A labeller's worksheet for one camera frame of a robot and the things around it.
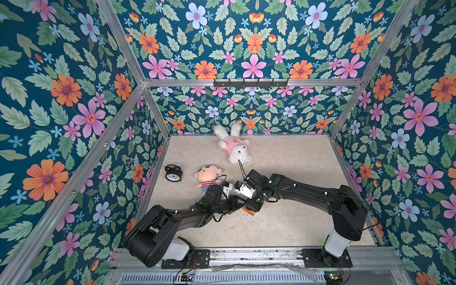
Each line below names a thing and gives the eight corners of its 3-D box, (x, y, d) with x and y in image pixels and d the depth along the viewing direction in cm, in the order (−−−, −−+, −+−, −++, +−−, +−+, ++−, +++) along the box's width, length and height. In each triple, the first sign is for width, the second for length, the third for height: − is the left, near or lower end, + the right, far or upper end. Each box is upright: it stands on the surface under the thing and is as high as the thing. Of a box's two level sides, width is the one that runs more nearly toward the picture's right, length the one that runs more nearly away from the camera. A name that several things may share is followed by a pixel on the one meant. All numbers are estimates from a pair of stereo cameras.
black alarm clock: (168, 182, 99) (162, 173, 92) (171, 173, 103) (165, 164, 96) (181, 182, 99) (176, 173, 92) (183, 173, 103) (179, 164, 96)
